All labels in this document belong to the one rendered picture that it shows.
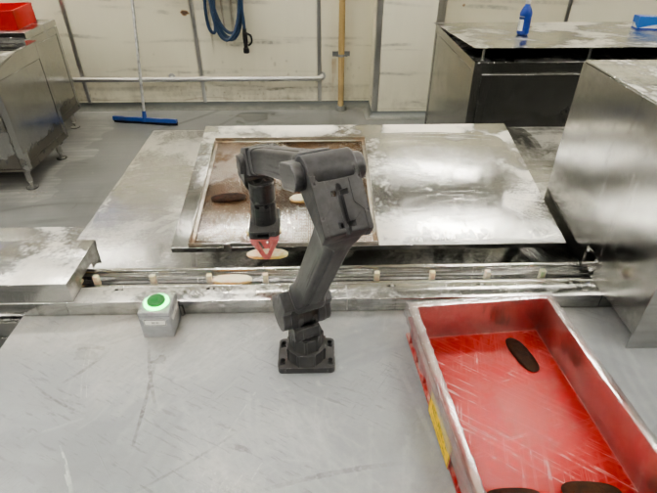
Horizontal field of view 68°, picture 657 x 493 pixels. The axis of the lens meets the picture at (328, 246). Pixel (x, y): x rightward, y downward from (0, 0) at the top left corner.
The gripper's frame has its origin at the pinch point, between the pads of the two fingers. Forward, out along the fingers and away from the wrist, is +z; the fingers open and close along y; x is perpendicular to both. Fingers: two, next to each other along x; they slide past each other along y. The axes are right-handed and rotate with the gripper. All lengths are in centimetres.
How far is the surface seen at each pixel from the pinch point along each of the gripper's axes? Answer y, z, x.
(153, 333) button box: 17.1, 9.8, -24.8
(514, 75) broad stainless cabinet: -164, 8, 118
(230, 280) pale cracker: 1.7, 7.5, -9.6
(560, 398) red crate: 36, 10, 60
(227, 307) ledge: 9.6, 9.3, -9.4
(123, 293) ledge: 6.5, 7.3, -34.3
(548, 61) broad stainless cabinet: -166, 1, 135
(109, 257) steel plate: -14.0, 11.8, -45.5
